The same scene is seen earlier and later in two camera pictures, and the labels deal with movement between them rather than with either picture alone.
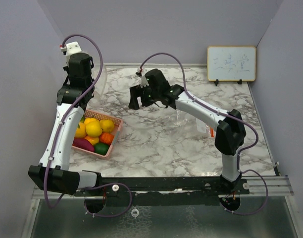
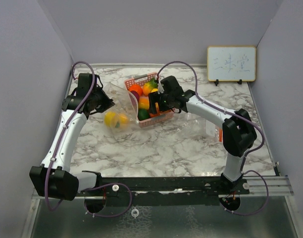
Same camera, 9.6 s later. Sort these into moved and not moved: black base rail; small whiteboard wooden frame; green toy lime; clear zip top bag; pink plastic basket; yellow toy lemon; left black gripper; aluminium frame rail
Moved: pink plastic basket; yellow toy lemon; green toy lime; clear zip top bag; left black gripper
Not moved: aluminium frame rail; small whiteboard wooden frame; black base rail
